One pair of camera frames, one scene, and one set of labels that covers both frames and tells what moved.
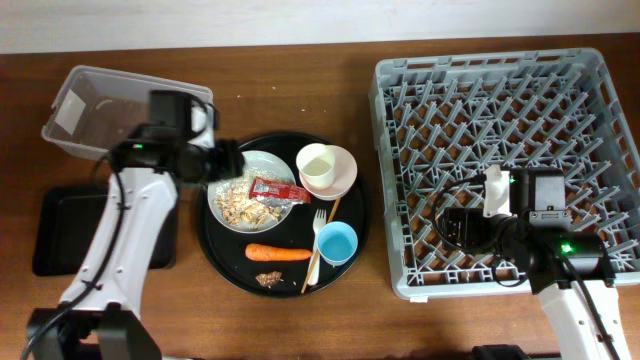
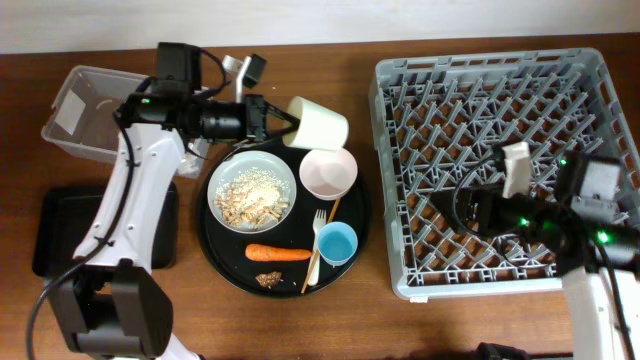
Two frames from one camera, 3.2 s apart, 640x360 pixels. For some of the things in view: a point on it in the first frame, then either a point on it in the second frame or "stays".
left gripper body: (221, 161) to (253, 103)
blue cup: (336, 242) stays
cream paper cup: (316, 165) to (313, 126)
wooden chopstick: (318, 251) stays
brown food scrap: (269, 279) stays
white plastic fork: (319, 218) stays
